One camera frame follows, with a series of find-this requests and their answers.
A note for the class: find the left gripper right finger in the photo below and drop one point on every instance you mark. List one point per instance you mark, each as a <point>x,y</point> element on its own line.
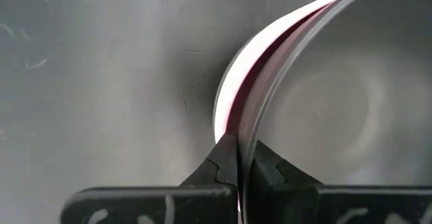
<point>337,203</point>

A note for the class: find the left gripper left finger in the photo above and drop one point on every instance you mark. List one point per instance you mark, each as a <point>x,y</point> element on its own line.
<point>152,203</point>

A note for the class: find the black bowl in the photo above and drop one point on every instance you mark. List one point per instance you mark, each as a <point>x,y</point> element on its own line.
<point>337,99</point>

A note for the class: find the pink bowl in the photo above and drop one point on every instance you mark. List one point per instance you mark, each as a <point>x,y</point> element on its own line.
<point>233,82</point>

